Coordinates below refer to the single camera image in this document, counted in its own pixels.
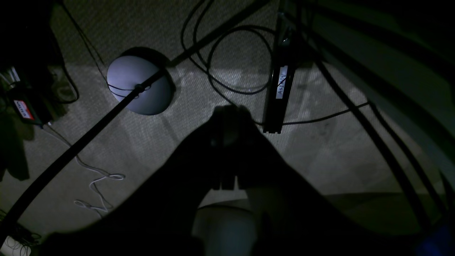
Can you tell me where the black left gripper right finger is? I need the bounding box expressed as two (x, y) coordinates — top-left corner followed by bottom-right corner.
(227, 105), (342, 221)

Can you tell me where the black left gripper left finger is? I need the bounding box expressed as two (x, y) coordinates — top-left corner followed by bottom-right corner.
(107, 106), (225, 228)

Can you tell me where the round grey lamp base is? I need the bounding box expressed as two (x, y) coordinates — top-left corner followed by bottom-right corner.
(107, 55), (175, 116)

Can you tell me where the black power strip bar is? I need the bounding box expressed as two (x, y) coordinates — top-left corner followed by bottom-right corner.
(263, 11), (299, 133)

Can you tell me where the black box red label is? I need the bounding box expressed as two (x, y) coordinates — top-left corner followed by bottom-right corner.
(6, 82), (53, 126)

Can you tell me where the black lamp pole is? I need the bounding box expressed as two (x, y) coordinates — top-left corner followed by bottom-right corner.
(1, 0), (270, 237)

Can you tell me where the black looped cable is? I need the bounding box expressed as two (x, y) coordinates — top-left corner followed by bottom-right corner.
(181, 0), (370, 126)

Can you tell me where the thin white cable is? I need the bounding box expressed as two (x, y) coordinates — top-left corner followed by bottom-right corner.
(43, 124), (125, 217)

